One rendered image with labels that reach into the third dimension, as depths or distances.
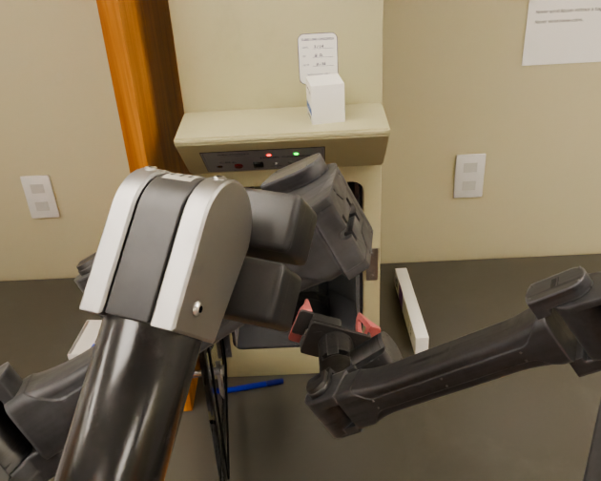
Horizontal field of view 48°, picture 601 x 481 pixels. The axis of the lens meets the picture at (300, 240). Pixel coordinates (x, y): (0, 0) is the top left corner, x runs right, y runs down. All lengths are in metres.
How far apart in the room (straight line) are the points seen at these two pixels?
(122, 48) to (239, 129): 0.20
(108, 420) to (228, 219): 0.10
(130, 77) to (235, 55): 0.17
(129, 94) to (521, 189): 1.04
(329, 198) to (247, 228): 0.25
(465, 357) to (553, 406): 0.58
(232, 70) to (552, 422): 0.85
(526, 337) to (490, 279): 0.92
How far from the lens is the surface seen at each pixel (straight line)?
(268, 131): 1.02
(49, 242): 1.84
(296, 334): 1.13
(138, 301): 0.31
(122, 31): 1.02
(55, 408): 0.62
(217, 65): 1.10
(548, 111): 1.68
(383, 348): 0.99
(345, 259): 0.59
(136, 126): 1.06
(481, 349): 0.82
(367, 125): 1.03
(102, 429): 0.31
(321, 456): 1.26
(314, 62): 1.09
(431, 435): 1.30
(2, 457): 0.65
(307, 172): 0.65
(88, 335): 1.55
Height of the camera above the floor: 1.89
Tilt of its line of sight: 31 degrees down
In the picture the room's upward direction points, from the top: 3 degrees counter-clockwise
